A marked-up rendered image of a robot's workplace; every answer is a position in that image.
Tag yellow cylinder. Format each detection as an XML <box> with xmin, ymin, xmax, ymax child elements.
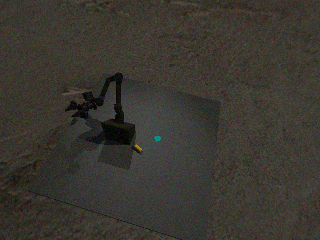
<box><xmin>134</xmin><ymin>145</ymin><xmax>143</xmax><ymax>153</ymax></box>

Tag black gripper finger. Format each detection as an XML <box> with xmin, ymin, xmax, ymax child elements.
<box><xmin>71</xmin><ymin>110</ymin><xmax>84</xmax><ymax>119</ymax></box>
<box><xmin>65</xmin><ymin>103</ymin><xmax>74</xmax><ymax>112</ymax></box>

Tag cyan circle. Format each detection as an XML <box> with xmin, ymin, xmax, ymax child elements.
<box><xmin>154</xmin><ymin>136</ymin><xmax>161</xmax><ymax>142</ymax></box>

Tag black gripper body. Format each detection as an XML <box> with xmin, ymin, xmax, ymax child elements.
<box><xmin>70</xmin><ymin>101</ymin><xmax>90</xmax><ymax>119</ymax></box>

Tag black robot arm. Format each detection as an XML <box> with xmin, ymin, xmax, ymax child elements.
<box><xmin>83</xmin><ymin>73</ymin><xmax>125</xmax><ymax>124</ymax></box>

